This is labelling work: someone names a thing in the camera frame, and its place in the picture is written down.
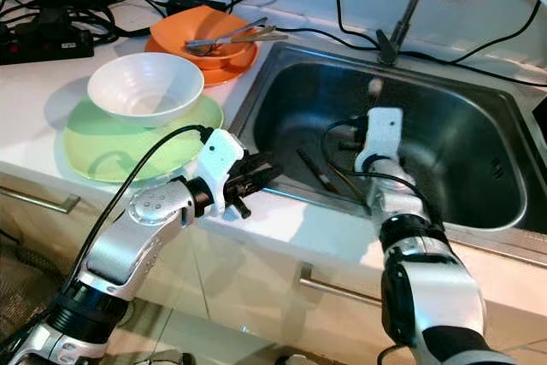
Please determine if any black chopstick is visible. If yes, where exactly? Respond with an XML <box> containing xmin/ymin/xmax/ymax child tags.
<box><xmin>295</xmin><ymin>149</ymin><xmax>334</xmax><ymax>193</ymax></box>

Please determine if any green plate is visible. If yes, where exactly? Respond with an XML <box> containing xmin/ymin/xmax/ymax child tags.
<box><xmin>62</xmin><ymin>96</ymin><xmax>225</xmax><ymax>184</ymax></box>

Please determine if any grey faucet pipe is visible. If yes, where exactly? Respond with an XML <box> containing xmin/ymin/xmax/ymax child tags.
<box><xmin>374</xmin><ymin>0</ymin><xmax>437</xmax><ymax>67</ymax></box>

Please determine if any black power adapter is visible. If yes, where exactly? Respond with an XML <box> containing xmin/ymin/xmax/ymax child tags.
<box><xmin>165</xmin><ymin>0</ymin><xmax>227</xmax><ymax>15</ymax></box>

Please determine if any orange plate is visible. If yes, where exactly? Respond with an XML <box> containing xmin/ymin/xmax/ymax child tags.
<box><xmin>145</xmin><ymin>32</ymin><xmax>259</xmax><ymax>86</ymax></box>

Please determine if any grey left robot leg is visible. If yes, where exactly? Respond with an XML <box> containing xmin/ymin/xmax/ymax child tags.
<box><xmin>137</xmin><ymin>350</ymin><xmax>193</xmax><ymax>365</ymax></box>

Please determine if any white bowl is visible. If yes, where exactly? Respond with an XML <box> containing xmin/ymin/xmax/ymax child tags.
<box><xmin>86</xmin><ymin>51</ymin><xmax>206</xmax><ymax>128</ymax></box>

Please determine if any grey right robot leg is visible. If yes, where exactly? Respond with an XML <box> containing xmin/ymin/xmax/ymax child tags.
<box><xmin>273</xmin><ymin>352</ymin><xmax>321</xmax><ymax>365</ymax></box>

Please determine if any black power strip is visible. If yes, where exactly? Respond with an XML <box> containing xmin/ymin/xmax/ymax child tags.
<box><xmin>0</xmin><ymin>10</ymin><xmax>82</xmax><ymax>64</ymax></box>

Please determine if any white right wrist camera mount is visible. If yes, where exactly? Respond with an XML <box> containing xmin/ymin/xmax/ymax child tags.
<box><xmin>357</xmin><ymin>107</ymin><xmax>404</xmax><ymax>171</ymax></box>

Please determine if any white sink counter cabinet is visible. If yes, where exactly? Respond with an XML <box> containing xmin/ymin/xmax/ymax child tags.
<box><xmin>0</xmin><ymin>0</ymin><xmax>547</xmax><ymax>365</ymax></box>

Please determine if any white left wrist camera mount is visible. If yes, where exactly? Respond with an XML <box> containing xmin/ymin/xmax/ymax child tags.
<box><xmin>195</xmin><ymin>128</ymin><xmax>246</xmax><ymax>203</ymax></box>

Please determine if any grey robot leg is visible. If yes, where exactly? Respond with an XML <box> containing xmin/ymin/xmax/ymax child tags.
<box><xmin>137</xmin><ymin>350</ymin><xmax>193</xmax><ymax>365</ymax></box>
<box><xmin>273</xmin><ymin>352</ymin><xmax>321</xmax><ymax>365</ymax></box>

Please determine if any orange bowl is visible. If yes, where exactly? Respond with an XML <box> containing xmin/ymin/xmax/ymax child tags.
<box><xmin>154</xmin><ymin>5</ymin><xmax>250</xmax><ymax>68</ymax></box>

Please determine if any stainless steel sink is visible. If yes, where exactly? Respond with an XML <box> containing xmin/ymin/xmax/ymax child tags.
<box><xmin>226</xmin><ymin>40</ymin><xmax>547</xmax><ymax>236</ymax></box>

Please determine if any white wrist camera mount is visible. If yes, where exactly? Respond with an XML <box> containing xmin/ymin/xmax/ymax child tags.
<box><xmin>195</xmin><ymin>128</ymin><xmax>246</xmax><ymax>203</ymax></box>
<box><xmin>357</xmin><ymin>107</ymin><xmax>404</xmax><ymax>171</ymax></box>

